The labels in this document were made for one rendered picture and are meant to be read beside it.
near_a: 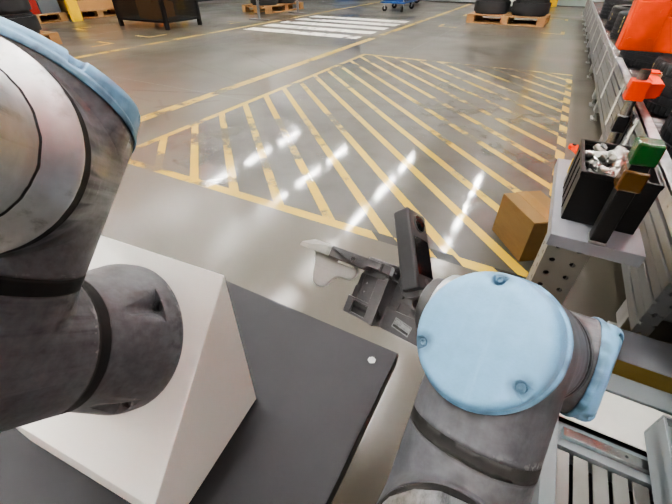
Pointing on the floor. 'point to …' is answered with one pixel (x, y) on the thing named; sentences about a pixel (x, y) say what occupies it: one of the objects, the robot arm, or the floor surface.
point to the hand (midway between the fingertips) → (336, 251)
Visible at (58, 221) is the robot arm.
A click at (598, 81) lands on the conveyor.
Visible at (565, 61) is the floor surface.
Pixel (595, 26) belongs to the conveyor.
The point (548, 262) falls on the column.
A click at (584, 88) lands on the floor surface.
